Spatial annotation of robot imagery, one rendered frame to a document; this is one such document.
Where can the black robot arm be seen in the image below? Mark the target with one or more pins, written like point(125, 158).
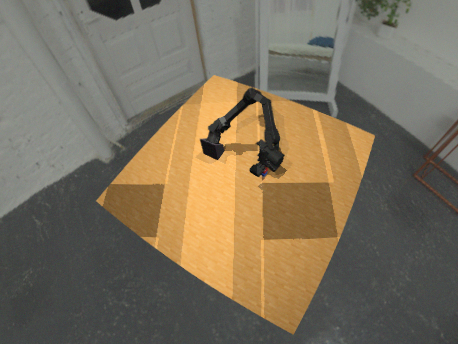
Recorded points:
point(271, 133)

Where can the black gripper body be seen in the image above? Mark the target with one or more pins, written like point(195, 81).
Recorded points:
point(258, 170)

